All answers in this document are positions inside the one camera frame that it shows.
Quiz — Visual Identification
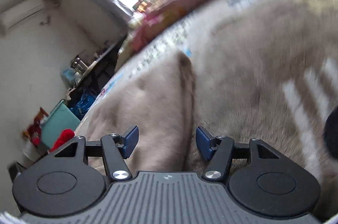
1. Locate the dark round object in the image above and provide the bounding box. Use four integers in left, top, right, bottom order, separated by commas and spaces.
323, 106, 338, 159

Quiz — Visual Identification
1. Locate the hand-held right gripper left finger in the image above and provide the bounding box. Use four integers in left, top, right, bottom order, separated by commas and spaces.
53, 125, 140, 183

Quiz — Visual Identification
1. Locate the metal cup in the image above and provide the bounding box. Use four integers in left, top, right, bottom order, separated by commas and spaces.
71, 56, 87, 70

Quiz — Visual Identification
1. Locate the bright red cloth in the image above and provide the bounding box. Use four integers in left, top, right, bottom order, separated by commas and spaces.
49, 129, 76, 154

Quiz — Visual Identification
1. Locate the white air conditioner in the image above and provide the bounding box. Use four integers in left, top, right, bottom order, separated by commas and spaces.
0, 0, 46, 34

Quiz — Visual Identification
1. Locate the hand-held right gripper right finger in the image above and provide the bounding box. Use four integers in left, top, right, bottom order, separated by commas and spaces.
196, 126, 279, 183

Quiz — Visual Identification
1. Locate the red and white garment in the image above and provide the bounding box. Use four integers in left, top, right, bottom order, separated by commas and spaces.
27, 120, 42, 146

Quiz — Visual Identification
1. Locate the wooden chair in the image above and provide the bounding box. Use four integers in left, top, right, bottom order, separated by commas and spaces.
22, 107, 50, 140

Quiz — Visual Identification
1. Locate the teal storage box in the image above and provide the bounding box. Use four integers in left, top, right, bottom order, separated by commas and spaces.
41, 100, 81, 150

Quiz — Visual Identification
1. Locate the dark side table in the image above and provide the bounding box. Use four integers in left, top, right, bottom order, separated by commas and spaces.
76, 39, 125, 87

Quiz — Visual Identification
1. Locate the beige fuzzy sweater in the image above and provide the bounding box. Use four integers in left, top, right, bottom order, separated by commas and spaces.
80, 51, 197, 173

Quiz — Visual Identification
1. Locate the pale blue plastic bag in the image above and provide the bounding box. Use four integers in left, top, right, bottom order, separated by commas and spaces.
61, 67, 78, 82

